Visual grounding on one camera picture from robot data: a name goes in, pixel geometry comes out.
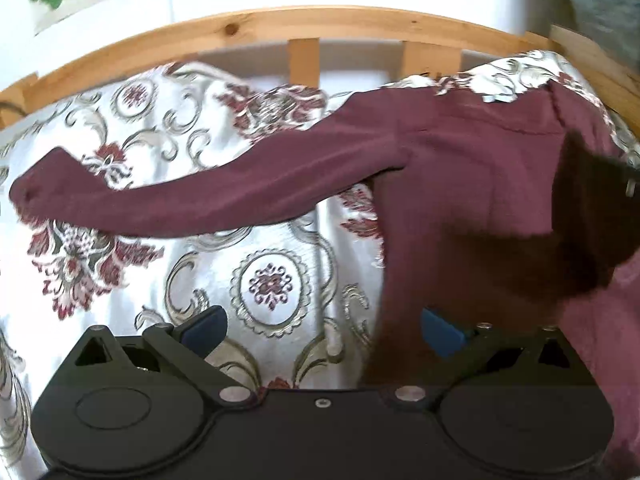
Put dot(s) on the maroon long-sleeve top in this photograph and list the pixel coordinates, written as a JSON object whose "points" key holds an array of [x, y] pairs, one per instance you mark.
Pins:
{"points": [[462, 189]]}

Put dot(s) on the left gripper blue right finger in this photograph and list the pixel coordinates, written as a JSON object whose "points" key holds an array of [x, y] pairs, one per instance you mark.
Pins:
{"points": [[449, 341]]}

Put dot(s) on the floral white bedspread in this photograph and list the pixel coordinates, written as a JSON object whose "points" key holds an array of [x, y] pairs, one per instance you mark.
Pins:
{"points": [[302, 296]]}

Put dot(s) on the plastic bag of clothes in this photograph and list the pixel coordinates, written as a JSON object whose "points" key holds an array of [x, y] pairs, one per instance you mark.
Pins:
{"points": [[613, 25]]}

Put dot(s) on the wooden bed frame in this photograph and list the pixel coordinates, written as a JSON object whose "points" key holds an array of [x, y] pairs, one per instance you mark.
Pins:
{"points": [[430, 45]]}

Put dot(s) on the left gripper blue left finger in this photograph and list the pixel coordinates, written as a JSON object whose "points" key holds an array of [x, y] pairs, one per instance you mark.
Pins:
{"points": [[200, 334]]}

